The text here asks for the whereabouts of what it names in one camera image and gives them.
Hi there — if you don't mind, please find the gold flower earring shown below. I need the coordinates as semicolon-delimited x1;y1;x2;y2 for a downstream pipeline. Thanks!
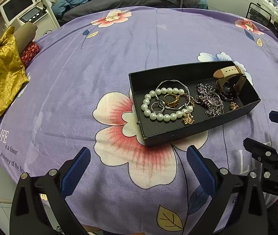
229;102;239;110

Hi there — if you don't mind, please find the watch with tan leather strap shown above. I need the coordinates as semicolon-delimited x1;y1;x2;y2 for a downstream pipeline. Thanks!
213;65;247;102

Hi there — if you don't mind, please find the gold leaf charm earring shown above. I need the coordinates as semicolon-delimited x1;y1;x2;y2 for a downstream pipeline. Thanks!
182;111;195;125

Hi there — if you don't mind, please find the silver chain necklace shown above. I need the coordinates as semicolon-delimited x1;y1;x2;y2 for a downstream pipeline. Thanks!
194;83;225;117

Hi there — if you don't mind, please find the white pearl bracelet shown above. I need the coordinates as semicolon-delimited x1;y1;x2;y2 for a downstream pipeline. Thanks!
141;87;194;122

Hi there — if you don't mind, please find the gold spiked ring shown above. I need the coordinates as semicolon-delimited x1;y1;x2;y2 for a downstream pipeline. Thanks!
163;93;181;108

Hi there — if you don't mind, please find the silver ring pair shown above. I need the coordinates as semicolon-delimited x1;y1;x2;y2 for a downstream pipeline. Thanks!
150;100;166;114

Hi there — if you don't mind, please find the thin silver bangle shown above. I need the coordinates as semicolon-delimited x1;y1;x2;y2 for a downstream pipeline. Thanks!
152;80;195;111

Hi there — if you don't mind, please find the silver hoop earrings pair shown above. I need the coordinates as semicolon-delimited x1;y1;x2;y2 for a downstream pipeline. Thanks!
204;91;223;107

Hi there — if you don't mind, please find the black jewelry tray box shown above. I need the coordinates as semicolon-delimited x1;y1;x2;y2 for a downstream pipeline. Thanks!
129;61;260;146

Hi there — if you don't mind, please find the purple floral bed sheet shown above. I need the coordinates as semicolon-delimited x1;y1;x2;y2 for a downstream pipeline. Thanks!
0;7;278;234

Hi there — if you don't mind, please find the gold satin cloth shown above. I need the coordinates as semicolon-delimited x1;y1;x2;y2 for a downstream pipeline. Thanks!
0;26;29;117

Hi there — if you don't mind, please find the red patterned cloth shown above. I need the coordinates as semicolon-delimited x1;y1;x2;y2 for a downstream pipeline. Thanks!
20;41;40;68

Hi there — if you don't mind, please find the beige bolster pillow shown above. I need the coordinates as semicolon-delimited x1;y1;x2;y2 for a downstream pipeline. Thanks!
13;22;38;54

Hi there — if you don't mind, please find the white monitor machine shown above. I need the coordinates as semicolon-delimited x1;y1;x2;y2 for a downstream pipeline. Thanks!
0;0;60;40

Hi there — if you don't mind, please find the black wire cart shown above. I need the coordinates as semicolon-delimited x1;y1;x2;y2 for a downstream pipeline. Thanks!
246;2;278;39

